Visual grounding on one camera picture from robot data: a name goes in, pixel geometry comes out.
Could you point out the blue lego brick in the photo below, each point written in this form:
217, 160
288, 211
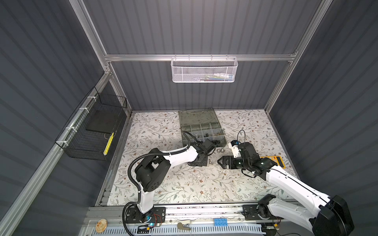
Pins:
220, 222

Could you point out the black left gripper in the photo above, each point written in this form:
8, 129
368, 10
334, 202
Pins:
205, 162

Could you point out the yellow tray with white cells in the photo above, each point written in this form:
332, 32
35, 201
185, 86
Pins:
278, 160

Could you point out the transparent green compartment organizer box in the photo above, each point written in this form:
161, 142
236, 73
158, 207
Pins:
203, 124

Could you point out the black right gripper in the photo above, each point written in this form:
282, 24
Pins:
224, 161

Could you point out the black foam pad in basket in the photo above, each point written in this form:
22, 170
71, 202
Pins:
104, 122

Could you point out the black wire wall basket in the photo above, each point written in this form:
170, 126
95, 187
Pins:
77, 142

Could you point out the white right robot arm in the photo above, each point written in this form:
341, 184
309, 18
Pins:
319, 213

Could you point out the white wire mesh basket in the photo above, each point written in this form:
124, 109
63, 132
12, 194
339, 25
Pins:
204, 70

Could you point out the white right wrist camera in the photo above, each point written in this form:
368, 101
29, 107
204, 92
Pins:
233, 145

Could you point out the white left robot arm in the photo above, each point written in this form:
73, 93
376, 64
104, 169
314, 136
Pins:
148, 171

